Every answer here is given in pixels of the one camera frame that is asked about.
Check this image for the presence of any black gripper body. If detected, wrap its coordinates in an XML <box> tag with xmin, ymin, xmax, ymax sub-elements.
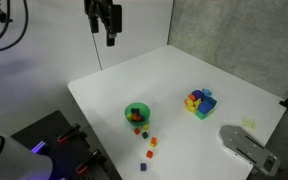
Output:
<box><xmin>83</xmin><ymin>0</ymin><xmax>115</xmax><ymax>33</ymax></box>

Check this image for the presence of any green plastic bowl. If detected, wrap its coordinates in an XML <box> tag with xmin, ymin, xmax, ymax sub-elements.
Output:
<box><xmin>124</xmin><ymin>101</ymin><xmax>152</xmax><ymax>127</ymax></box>

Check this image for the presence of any large green toy block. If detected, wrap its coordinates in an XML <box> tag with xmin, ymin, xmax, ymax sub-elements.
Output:
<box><xmin>194</xmin><ymin>107</ymin><xmax>216</xmax><ymax>121</ymax></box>

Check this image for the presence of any black red clamp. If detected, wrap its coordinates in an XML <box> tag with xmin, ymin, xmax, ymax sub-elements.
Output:
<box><xmin>56</xmin><ymin>123</ymin><xmax>88</xmax><ymax>145</ymax></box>
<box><xmin>75</xmin><ymin>149</ymin><xmax>108</xmax><ymax>176</ymax></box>

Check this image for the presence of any purple toy ball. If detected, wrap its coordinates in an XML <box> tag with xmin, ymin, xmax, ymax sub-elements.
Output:
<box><xmin>191</xmin><ymin>89</ymin><xmax>205</xmax><ymax>100</ymax></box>

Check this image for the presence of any yellow toy piece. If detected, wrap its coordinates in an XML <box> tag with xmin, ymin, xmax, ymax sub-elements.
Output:
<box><xmin>184</xmin><ymin>98</ymin><xmax>202</xmax><ymax>113</ymax></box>

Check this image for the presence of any light blue toy piece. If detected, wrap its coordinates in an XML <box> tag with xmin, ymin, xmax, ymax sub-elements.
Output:
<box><xmin>201</xmin><ymin>87</ymin><xmax>213</xmax><ymax>96</ymax></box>

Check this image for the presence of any large blue toy cube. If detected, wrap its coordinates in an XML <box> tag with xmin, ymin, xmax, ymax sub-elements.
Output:
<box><xmin>197</xmin><ymin>100</ymin><xmax>213</xmax><ymax>115</ymax></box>

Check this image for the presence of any teal toy cube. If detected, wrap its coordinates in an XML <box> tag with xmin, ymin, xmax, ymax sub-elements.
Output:
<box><xmin>203</xmin><ymin>95</ymin><xmax>218</xmax><ymax>109</ymax></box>

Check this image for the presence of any yellow sticky note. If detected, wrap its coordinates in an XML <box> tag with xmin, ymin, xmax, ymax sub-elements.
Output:
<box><xmin>242</xmin><ymin>117</ymin><xmax>256</xmax><ymax>130</ymax></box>

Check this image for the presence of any grey metal plate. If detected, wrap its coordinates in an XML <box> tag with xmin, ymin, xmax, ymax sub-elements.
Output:
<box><xmin>219</xmin><ymin>124</ymin><xmax>281</xmax><ymax>177</ymax></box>

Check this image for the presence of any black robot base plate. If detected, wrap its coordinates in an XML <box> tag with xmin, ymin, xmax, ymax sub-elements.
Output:
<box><xmin>10</xmin><ymin>109</ymin><xmax>122</xmax><ymax>180</ymax></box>

